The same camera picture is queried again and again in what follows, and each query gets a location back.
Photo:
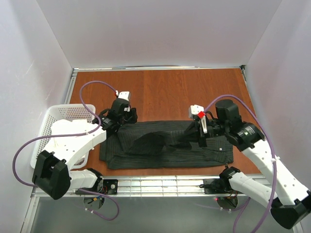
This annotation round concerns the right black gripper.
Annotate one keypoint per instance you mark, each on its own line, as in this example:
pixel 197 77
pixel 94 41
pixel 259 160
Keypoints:
pixel 201 133

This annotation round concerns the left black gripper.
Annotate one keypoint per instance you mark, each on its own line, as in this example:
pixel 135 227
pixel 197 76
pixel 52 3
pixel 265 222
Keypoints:
pixel 131 116

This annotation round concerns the dark pinstriped long sleeve shirt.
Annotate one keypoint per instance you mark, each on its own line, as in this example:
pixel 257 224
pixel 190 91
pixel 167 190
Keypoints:
pixel 155 144

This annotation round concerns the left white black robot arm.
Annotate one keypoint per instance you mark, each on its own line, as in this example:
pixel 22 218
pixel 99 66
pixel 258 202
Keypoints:
pixel 54 171

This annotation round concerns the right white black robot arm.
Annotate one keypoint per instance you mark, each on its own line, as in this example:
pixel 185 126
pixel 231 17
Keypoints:
pixel 287 199

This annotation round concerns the white shirt in basket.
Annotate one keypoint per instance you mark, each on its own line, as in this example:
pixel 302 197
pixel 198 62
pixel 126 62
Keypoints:
pixel 71 137

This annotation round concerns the white plastic laundry basket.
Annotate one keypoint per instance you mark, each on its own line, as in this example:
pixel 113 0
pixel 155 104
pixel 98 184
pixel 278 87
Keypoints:
pixel 58 112

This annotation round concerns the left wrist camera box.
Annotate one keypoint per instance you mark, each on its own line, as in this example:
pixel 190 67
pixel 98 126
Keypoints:
pixel 121 104

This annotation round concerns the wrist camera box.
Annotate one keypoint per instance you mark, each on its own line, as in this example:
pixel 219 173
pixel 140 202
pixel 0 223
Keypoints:
pixel 121 104
pixel 196 112

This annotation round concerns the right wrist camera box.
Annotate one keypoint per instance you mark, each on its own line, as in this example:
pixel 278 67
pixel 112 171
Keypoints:
pixel 196 112

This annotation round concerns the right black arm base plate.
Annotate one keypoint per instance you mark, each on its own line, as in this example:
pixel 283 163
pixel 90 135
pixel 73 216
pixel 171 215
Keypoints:
pixel 215 186

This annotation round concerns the aluminium front frame rail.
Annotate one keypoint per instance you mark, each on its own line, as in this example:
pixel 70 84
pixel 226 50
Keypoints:
pixel 147 204

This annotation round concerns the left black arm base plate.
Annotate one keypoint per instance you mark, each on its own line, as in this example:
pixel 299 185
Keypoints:
pixel 108 187

